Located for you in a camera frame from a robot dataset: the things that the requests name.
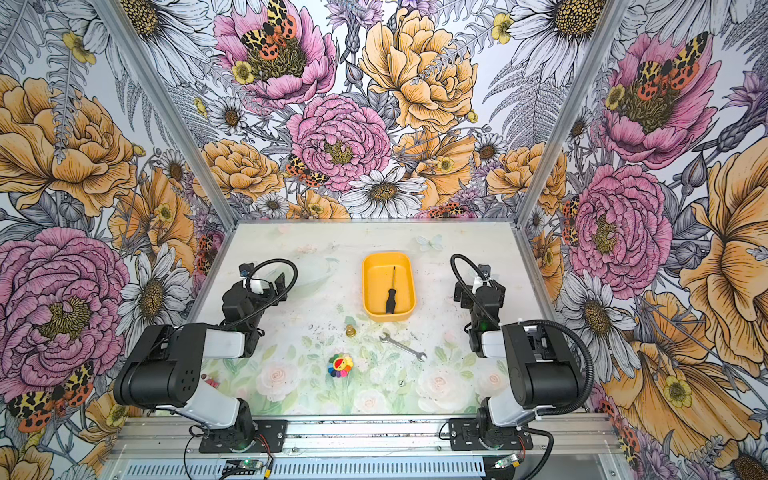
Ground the black orange handled screwdriver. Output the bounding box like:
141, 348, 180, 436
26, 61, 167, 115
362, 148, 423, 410
385, 266, 397, 315

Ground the yellow plastic bin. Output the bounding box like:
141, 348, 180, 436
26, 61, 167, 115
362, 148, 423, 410
362, 252, 417, 323

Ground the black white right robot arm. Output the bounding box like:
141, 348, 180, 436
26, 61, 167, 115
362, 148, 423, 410
448, 280, 594, 451

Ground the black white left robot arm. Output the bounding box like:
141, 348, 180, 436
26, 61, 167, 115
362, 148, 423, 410
113, 274, 289, 451

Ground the silver open-end wrench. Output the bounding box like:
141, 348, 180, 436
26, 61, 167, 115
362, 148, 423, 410
379, 332, 427, 362

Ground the colourful round toy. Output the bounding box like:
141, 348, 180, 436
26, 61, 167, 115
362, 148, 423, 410
327, 354, 354, 378

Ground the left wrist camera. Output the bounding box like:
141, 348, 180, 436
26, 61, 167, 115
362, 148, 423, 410
238, 263, 257, 282

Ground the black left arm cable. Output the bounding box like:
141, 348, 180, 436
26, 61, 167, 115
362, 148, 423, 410
218, 258, 299, 331

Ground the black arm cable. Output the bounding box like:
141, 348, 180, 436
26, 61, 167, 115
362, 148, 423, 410
218, 258, 299, 331
451, 253, 595, 480

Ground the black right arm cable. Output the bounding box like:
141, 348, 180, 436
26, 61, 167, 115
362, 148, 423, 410
451, 253, 595, 480

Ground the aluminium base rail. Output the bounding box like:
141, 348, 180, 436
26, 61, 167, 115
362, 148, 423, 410
101, 413, 633, 479

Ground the aluminium corner post right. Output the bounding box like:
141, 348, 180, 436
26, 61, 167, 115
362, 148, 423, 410
514, 0, 632, 226

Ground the aluminium corner post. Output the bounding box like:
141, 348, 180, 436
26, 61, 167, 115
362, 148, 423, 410
89, 0, 240, 229
514, 0, 632, 226

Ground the aluminium corner post left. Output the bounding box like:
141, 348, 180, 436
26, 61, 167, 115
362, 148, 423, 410
89, 0, 240, 229

